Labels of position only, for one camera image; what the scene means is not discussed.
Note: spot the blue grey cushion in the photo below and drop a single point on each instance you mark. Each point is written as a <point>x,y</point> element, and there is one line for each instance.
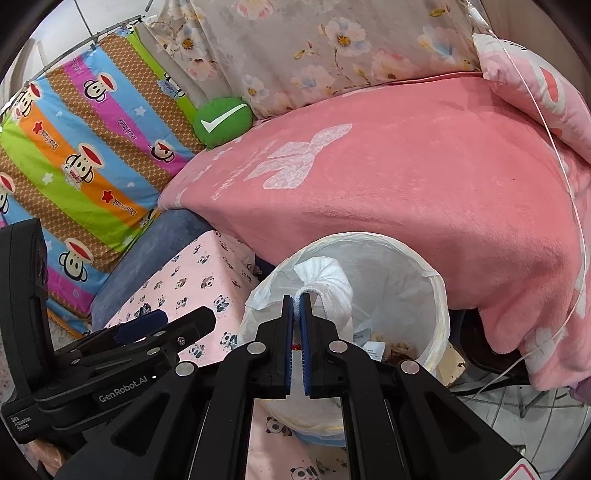
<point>167,235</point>

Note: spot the pink panda print cloth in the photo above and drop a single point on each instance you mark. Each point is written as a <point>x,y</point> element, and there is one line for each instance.
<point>217,272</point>

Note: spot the white lined trash bin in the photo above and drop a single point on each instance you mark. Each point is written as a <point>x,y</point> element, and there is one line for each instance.
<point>399,299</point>

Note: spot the pink floral pillow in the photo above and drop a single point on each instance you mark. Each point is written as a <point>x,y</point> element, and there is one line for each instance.
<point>528,82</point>

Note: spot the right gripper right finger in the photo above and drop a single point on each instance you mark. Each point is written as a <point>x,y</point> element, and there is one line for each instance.
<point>400,421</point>

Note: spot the pink fleece blanket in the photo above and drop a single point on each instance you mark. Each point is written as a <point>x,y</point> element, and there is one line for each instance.
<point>446,167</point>

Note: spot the colourful monkey striped quilt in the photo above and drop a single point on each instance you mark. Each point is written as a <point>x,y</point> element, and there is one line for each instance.
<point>87,149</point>

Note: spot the metal clothes rack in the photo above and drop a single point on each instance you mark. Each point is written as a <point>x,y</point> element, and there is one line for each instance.
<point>69,29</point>

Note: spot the green checkmark cushion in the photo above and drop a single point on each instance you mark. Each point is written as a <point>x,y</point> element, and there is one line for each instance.
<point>221,121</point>

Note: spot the grey floral bedsheet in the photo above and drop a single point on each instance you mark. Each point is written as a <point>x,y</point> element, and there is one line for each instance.
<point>282,55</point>

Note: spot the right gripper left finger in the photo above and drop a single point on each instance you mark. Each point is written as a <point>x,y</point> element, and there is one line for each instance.
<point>193,423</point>

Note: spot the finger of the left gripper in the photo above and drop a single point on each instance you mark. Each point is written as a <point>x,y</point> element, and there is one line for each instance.
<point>119,335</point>
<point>152,354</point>

